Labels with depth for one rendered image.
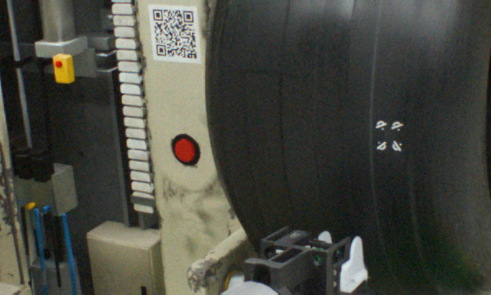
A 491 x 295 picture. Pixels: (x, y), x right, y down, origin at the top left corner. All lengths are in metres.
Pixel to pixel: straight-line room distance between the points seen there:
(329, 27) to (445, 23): 0.11
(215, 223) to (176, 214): 0.06
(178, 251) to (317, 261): 0.52
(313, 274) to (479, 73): 0.26
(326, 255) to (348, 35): 0.21
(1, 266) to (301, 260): 0.60
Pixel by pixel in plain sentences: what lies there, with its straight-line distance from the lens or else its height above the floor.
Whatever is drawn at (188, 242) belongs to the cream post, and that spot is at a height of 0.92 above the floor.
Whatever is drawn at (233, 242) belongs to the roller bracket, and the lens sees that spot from 1.35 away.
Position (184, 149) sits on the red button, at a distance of 1.36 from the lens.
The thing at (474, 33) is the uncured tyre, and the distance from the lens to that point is 1.00.
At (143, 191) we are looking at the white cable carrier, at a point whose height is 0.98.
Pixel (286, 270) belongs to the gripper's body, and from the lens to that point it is 0.91.
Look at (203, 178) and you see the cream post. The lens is 1.37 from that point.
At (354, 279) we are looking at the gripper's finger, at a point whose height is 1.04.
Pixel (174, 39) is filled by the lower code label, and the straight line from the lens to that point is 1.33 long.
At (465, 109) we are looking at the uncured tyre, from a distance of 1.00.
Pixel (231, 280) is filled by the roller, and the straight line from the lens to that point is 1.32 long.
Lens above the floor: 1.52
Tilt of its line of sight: 19 degrees down
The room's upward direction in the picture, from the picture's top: 4 degrees counter-clockwise
